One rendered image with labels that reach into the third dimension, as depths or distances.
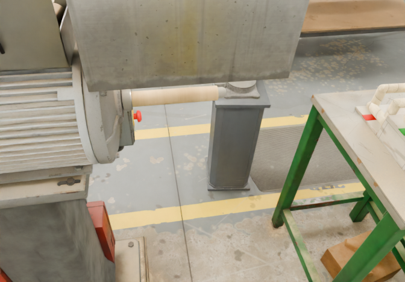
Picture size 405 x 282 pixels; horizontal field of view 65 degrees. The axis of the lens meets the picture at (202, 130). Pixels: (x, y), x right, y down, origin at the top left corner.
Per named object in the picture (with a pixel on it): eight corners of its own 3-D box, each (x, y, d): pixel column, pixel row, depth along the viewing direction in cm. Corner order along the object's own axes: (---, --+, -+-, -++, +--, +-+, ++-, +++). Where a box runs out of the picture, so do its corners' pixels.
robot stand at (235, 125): (205, 158, 222) (211, 73, 174) (243, 158, 224) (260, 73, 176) (207, 191, 202) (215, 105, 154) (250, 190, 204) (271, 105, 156)
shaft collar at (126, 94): (122, 92, 68) (124, 113, 67) (120, 85, 64) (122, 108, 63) (132, 91, 68) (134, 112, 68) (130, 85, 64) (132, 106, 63)
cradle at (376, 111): (380, 127, 110) (384, 120, 107) (363, 106, 118) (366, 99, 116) (389, 126, 110) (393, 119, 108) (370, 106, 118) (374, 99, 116)
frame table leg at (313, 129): (273, 230, 184) (319, 110, 122) (269, 222, 188) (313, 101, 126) (281, 229, 185) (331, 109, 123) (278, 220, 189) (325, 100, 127)
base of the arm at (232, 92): (213, 78, 171) (214, 69, 167) (254, 78, 172) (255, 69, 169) (216, 99, 158) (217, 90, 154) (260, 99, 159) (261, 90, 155)
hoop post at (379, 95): (370, 112, 116) (381, 91, 110) (365, 107, 118) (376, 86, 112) (378, 112, 116) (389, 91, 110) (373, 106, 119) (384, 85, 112)
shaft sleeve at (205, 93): (132, 94, 68) (133, 108, 67) (131, 89, 65) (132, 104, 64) (214, 88, 71) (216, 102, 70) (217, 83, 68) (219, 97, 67)
